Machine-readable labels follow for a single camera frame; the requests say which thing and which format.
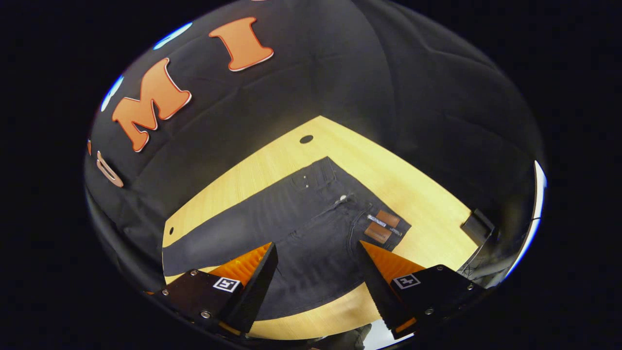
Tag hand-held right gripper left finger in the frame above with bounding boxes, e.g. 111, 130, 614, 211
145, 242, 279, 337

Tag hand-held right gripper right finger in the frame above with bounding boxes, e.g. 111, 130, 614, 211
357, 240, 487, 340

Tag dark grey jeans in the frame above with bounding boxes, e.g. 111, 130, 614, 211
161, 156, 413, 321

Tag small black box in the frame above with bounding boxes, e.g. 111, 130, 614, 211
460, 209, 497, 245

